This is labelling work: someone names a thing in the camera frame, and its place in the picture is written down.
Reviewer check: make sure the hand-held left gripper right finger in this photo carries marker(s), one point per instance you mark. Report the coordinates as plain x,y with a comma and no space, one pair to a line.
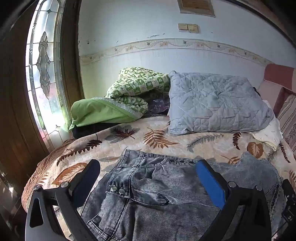
210,183

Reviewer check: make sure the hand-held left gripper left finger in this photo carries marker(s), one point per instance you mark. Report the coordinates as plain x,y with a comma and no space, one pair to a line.
89,173

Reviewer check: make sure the grey denim pants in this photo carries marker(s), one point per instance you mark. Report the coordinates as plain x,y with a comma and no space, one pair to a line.
161,180

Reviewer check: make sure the leaf print bed blanket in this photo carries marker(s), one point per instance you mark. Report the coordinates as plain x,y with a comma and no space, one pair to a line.
161,129

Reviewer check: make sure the white floral pillow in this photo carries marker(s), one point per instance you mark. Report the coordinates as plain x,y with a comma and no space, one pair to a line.
270,134

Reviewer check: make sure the grey quilted pillow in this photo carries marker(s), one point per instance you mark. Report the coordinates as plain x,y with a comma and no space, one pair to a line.
217,104

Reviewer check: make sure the green patterned quilt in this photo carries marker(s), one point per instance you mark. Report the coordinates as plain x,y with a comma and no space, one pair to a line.
129,92

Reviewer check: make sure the purple patterned cloth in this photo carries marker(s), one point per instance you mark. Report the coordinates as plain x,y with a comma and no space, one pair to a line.
158,105

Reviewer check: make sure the wooden door with stained glass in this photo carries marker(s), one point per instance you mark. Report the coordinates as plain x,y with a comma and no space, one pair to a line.
44,69

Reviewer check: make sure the beige wall light switch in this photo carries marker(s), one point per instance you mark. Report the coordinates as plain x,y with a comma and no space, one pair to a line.
193,28
183,27

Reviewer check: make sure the framed wall panel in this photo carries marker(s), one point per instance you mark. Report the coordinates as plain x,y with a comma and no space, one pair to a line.
196,7

